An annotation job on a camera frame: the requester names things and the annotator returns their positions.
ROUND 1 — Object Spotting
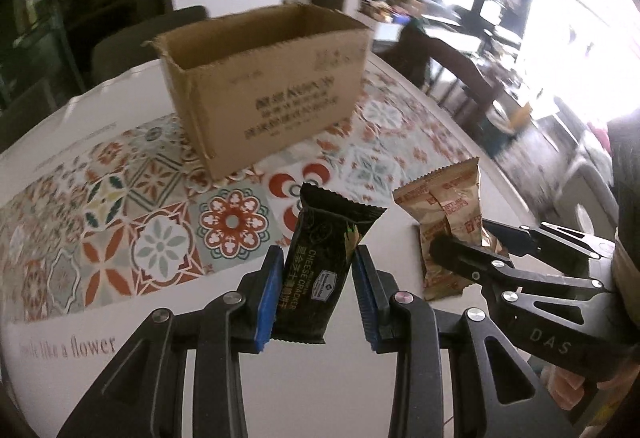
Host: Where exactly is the tan crinkled snack bag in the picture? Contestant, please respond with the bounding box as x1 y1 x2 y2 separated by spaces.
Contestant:
393 158 506 302

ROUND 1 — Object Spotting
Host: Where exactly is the dark cheese cracker pack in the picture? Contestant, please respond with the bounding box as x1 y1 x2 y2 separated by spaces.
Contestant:
271 183 385 345

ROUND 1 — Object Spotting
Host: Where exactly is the patterned table runner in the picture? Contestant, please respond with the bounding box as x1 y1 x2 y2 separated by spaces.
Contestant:
1 64 469 323

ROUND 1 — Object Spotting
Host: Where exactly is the dark upholstered chair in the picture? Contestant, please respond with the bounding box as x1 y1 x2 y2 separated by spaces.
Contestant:
91 5 208 85

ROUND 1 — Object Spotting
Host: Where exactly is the brown wooden chair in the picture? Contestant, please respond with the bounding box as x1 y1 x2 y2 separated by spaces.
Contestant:
387 24 509 139

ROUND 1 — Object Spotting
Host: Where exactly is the brown cardboard box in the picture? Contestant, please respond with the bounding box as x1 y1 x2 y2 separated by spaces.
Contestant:
150 4 371 179

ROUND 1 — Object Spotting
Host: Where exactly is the person's right hand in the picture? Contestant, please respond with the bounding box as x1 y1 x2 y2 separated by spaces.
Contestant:
547 366 585 411

